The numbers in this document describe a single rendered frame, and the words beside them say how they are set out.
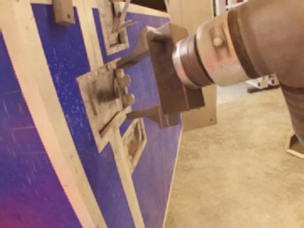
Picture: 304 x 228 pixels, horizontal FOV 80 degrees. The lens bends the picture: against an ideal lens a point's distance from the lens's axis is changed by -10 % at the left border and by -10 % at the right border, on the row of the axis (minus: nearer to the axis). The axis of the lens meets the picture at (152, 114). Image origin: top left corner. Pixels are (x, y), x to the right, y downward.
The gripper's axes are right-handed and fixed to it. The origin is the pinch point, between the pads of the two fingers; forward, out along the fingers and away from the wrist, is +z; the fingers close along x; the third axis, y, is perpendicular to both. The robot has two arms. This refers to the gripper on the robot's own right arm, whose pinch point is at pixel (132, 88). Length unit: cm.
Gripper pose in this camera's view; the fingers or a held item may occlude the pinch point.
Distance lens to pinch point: 38.8
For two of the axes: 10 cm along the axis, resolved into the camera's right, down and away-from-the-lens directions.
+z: -7.0, 1.7, 7.0
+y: -6.9, 1.2, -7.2
